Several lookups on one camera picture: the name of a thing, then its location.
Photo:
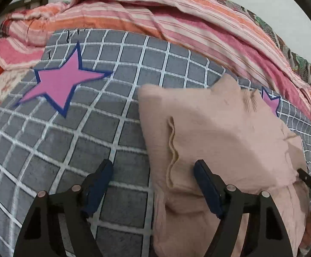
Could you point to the beige pink garment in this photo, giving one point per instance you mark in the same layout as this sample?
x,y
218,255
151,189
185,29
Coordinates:
x,y
219,133

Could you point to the brown green floral blanket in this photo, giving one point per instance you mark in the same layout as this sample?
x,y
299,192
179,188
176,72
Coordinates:
x,y
302,64

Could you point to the pink orange striped quilt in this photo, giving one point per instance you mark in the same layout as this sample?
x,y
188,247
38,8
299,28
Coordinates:
x,y
171,18

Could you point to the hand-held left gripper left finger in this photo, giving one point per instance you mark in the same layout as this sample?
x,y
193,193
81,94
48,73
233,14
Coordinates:
x,y
99,187

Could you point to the pink ribbed knit sweater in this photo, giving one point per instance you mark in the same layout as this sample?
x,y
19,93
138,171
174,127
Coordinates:
x,y
182,235

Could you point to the dark wooden bed headboard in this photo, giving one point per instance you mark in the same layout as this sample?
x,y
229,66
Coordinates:
x,y
24,4

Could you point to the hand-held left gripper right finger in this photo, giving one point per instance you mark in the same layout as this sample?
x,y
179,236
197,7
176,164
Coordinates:
x,y
207,187

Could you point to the grey checked star blanket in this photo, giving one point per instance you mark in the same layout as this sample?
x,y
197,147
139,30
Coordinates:
x,y
91,139

